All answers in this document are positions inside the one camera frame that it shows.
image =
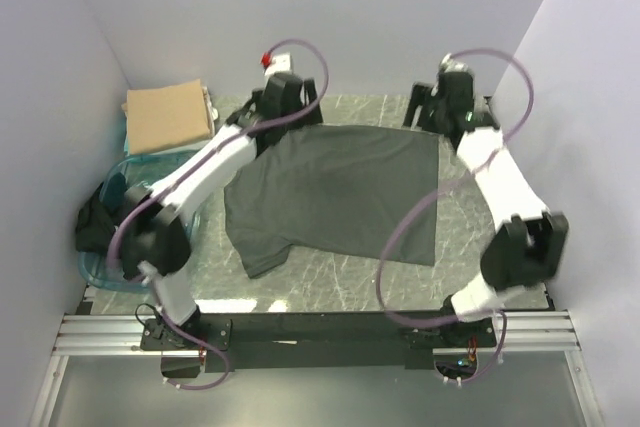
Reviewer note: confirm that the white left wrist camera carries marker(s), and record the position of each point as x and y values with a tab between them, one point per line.
275	63

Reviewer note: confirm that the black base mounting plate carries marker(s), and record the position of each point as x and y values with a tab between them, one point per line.
338	339

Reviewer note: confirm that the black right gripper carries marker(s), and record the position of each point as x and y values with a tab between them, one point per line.
419	96

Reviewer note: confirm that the folded tan t-shirt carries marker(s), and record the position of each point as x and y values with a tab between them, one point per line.
165	118

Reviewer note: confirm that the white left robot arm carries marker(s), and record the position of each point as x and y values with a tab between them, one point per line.
152	239

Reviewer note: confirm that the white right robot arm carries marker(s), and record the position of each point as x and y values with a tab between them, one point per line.
527	247

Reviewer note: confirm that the dark grey t-shirt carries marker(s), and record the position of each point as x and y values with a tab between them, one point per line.
337	189

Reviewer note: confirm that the aluminium extrusion rail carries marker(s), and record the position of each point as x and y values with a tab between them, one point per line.
121	335

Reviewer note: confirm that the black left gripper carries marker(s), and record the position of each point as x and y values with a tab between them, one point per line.
308	94

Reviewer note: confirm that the black t-shirt in bin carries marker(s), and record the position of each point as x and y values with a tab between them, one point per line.
97	220

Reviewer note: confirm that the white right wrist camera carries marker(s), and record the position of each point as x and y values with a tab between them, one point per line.
449	64

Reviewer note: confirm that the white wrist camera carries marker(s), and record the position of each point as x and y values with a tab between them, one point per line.
449	64
275	63

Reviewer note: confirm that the clear blue plastic bin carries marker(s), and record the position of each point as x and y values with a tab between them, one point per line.
132	171

